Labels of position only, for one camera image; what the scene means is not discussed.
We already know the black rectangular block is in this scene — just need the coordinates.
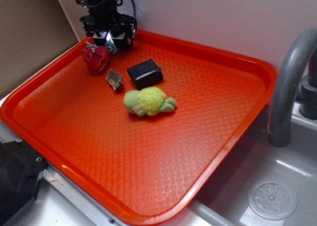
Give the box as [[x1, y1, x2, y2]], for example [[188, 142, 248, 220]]
[[127, 59, 163, 90]]

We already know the grey curved faucet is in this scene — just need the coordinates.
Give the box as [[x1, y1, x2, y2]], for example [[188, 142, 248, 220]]
[[267, 28, 317, 147]]

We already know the orange plastic tray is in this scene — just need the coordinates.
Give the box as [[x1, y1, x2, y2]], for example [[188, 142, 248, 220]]
[[0, 30, 277, 226]]

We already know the round sink drain cover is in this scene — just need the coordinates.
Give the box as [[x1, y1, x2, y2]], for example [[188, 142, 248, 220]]
[[247, 177, 298, 221]]

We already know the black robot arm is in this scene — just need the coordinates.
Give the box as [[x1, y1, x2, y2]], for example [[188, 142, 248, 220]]
[[75, 0, 137, 49]]

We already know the light wooden board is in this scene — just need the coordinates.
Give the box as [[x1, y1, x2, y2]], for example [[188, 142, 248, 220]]
[[58, 0, 86, 41]]

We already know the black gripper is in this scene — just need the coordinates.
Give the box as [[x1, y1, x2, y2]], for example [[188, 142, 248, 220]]
[[79, 11, 137, 49]]

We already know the crumpled red fabric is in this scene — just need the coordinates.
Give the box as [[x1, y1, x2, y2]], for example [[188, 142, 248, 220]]
[[81, 46, 110, 74]]

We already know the brown cardboard panel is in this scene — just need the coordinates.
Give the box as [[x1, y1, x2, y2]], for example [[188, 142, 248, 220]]
[[0, 0, 78, 98]]

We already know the light blue cloth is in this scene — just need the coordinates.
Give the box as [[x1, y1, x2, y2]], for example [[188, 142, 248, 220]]
[[86, 40, 118, 56]]

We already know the small brown wood piece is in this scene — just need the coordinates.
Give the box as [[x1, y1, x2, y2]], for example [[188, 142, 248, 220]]
[[106, 69, 124, 91]]

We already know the dark faucet handle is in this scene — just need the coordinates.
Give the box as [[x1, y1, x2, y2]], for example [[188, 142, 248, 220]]
[[300, 50, 317, 120]]

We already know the grey toy sink basin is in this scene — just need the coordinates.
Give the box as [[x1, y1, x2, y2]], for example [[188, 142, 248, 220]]
[[190, 111, 317, 226]]

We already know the black box lower left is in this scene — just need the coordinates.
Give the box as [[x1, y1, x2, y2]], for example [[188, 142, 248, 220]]
[[0, 141, 46, 226]]

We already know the green plush turtle toy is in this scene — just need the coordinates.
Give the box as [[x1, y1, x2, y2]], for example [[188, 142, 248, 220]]
[[123, 87, 177, 116]]

